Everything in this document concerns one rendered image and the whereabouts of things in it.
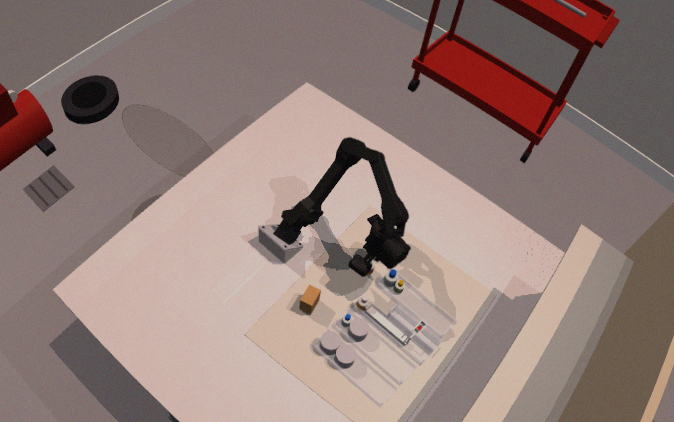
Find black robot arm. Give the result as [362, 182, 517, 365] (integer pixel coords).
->
[273, 138, 411, 269]

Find brown rectangular block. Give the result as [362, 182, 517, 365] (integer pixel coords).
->
[300, 284, 321, 314]

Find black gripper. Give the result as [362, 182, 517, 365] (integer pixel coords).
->
[349, 236, 382, 277]

